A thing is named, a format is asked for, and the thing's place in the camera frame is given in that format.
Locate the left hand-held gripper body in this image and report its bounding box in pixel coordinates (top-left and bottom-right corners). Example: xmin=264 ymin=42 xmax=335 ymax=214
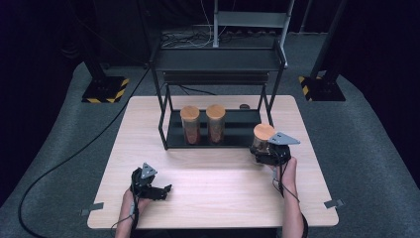
xmin=130 ymin=162 xmax=158 ymax=200

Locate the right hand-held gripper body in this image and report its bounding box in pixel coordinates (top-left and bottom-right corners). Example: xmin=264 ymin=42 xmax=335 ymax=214
xmin=259 ymin=131 xmax=302 ymax=167

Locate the glass jar with wooden lid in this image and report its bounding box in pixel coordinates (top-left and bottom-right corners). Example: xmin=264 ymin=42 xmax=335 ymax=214
xmin=252 ymin=123 xmax=277 ymax=156
xmin=205 ymin=103 xmax=227 ymax=145
xmin=179 ymin=105 xmax=202 ymax=146

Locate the black metal two-tier shelf rack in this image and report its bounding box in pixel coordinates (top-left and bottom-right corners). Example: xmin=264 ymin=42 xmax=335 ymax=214
xmin=150 ymin=39 xmax=287 ymax=152

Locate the person's left hand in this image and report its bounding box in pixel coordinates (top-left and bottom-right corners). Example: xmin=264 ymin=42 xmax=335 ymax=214
xmin=120 ymin=187 xmax=152 ymax=216

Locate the person's right hand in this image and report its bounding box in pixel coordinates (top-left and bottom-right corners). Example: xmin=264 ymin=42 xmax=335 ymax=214
xmin=269 ymin=156 xmax=298 ymax=199

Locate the grey tape strip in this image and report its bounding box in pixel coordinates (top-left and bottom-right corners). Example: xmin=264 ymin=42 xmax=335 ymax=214
xmin=323 ymin=198 xmax=345 ymax=209
xmin=80 ymin=201 xmax=105 ymax=217

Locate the black stand with striped base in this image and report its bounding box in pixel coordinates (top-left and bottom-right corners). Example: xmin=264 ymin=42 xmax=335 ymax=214
xmin=298 ymin=0 xmax=348 ymax=102
xmin=77 ymin=33 xmax=130 ymax=104

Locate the left hand-held gripper cable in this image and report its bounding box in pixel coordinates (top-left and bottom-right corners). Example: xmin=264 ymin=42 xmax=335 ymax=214
xmin=110 ymin=172 xmax=143 ymax=238

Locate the hand-held gripper cable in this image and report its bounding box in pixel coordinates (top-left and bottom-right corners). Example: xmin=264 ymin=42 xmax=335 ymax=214
xmin=271 ymin=147 xmax=310 ymax=238
xmin=110 ymin=172 xmax=143 ymax=238

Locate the right hand-held gripper cable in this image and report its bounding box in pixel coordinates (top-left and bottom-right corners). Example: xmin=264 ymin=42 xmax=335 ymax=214
xmin=271 ymin=147 xmax=310 ymax=238

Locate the long black floor cable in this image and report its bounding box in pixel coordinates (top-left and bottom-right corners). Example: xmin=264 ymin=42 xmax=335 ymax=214
xmin=18 ymin=67 xmax=153 ymax=238

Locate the grey metal stand frame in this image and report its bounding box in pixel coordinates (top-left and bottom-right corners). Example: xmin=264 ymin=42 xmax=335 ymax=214
xmin=212 ymin=0 xmax=295 ymax=68

